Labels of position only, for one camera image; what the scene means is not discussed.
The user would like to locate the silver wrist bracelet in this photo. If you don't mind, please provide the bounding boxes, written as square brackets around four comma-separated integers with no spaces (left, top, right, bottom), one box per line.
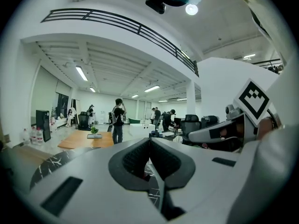
[267,115,285,131]

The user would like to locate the tall black speaker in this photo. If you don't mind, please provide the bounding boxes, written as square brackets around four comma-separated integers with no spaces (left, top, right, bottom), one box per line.
[35,109,52,143]

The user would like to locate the person's beige shirt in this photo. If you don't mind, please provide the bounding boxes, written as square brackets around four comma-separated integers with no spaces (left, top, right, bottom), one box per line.
[226,0,299,224]

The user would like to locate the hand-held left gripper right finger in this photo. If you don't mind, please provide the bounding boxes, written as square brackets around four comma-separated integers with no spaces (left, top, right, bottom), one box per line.
[149,137,258,224]

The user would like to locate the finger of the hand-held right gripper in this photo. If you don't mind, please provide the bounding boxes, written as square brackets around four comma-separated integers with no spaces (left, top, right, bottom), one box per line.
[187,119,246,144]

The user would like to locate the black mesh office chair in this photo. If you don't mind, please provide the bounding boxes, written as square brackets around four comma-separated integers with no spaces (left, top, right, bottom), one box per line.
[77,111,92,131]

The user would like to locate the rectangular wooden table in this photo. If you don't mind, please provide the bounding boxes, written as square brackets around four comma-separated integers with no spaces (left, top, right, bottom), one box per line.
[57,130,114,150]

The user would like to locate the black head camera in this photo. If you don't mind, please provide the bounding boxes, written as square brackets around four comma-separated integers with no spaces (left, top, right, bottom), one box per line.
[145,0,167,15]

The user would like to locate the person's right forearm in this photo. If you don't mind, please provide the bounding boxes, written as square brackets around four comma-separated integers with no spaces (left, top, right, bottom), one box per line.
[256,116,275,140]

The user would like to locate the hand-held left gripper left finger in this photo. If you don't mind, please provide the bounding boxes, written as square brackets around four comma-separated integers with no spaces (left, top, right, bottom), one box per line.
[27,137,169,224]

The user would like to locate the large water bottle red label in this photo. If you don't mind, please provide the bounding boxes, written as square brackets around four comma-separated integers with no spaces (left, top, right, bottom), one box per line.
[30,126,38,145]
[36,127,45,146]
[22,128,31,145]

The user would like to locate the white rectangular box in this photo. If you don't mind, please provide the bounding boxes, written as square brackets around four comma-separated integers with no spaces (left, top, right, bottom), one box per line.
[129,123,156,138]

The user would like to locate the round ceiling lamp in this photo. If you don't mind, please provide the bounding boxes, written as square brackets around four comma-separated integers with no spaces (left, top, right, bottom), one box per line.
[185,3,199,16]

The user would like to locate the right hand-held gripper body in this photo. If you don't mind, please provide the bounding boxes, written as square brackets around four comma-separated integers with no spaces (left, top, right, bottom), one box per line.
[233,78,271,140]

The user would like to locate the black balcony railing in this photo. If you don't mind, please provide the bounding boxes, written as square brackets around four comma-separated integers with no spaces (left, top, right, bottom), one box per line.
[40,8,199,77]

